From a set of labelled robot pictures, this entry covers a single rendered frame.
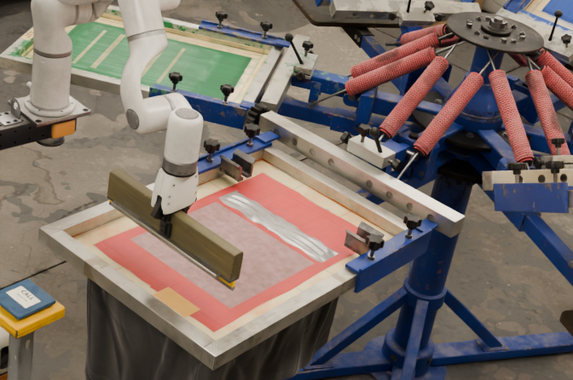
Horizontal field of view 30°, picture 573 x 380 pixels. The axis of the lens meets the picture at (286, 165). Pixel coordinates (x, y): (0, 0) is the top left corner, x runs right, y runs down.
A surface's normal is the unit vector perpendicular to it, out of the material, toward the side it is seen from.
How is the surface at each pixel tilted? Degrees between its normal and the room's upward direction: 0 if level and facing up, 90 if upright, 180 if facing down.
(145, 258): 0
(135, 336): 93
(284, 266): 0
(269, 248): 0
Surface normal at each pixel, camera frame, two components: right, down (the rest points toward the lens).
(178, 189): 0.67, 0.47
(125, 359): -0.82, 0.22
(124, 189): -0.66, 0.28
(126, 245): 0.16, -0.86
